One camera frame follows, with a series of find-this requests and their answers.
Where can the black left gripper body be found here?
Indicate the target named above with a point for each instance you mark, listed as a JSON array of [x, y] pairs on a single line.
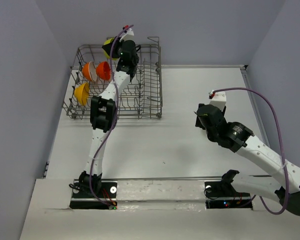
[[118, 50]]

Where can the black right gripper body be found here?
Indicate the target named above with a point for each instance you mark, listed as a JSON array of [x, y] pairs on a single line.
[[209, 135]]

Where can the lime green bowl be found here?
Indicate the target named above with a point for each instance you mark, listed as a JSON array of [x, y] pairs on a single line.
[[107, 47]]

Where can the red orange bowl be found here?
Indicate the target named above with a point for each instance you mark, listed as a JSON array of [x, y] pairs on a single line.
[[103, 71]]

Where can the white bowl orange outside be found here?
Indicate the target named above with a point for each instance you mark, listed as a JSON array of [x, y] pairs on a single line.
[[89, 71]]

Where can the yellow bowl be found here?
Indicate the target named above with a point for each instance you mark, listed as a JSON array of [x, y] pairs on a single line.
[[81, 93]]

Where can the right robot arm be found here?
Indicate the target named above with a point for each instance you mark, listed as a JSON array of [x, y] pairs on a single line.
[[282, 184]]

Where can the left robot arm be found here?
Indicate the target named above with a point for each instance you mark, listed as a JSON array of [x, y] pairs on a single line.
[[104, 107]]

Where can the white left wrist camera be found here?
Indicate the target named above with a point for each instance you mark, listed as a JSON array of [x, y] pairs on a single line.
[[127, 35]]

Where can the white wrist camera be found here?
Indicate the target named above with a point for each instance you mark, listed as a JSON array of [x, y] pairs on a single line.
[[218, 99], [127, 35]]

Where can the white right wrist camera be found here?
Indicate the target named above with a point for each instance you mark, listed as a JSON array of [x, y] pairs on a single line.
[[218, 99]]

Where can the grey wire dish rack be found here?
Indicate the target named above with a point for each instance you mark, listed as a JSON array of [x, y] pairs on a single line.
[[140, 99]]

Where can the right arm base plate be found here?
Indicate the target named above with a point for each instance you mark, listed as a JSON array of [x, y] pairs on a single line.
[[220, 197]]

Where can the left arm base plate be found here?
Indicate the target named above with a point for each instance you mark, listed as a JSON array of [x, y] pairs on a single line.
[[83, 199]]

